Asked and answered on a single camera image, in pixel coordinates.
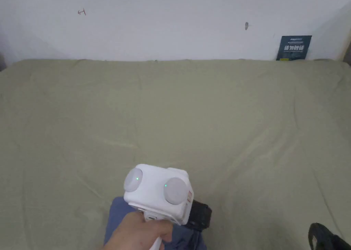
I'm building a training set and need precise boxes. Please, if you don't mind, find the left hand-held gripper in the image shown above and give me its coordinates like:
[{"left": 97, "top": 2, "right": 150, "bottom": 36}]
[{"left": 123, "top": 163, "right": 213, "bottom": 250}]

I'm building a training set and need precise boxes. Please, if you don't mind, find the blue garment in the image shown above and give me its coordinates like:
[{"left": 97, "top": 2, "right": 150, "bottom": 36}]
[{"left": 104, "top": 196, "right": 207, "bottom": 250}]

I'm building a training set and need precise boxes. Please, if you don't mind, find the person's left hand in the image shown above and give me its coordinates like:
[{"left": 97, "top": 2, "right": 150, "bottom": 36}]
[{"left": 102, "top": 211, "right": 174, "bottom": 250}]

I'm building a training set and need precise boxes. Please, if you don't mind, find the bed with pale green sheet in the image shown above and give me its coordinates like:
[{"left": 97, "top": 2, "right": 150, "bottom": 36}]
[{"left": 0, "top": 58, "right": 351, "bottom": 250}]

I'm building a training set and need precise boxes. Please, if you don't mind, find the dark blue printed card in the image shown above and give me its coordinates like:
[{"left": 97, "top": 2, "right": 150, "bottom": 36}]
[{"left": 276, "top": 35, "right": 313, "bottom": 61}]

